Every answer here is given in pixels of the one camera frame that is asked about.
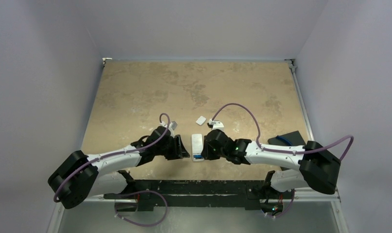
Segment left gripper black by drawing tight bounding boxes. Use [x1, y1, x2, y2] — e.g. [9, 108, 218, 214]
[154, 134, 189, 160]

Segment white battery cover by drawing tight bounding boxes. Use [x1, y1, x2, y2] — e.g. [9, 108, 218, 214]
[195, 116, 206, 126]

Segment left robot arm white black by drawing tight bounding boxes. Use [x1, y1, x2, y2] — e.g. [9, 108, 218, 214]
[48, 126, 190, 209]

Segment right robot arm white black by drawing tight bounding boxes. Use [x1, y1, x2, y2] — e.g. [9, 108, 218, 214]
[201, 130, 341, 198]

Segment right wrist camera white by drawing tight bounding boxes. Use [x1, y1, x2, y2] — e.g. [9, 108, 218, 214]
[207, 119, 224, 131]

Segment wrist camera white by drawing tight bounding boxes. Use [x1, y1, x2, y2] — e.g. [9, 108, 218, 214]
[160, 121, 178, 132]
[207, 119, 224, 131]

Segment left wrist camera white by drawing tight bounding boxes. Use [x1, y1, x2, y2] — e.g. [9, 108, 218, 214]
[160, 121, 178, 132]

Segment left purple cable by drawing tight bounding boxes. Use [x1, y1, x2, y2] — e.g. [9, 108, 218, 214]
[53, 113, 171, 203]

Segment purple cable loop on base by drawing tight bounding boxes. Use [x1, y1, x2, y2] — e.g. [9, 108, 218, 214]
[114, 189, 168, 228]

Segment blue handled pliers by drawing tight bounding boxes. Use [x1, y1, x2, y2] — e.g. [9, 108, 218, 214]
[276, 135, 292, 145]

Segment aluminium table rail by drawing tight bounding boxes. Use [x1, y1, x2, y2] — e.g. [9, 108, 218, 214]
[285, 59, 340, 201]

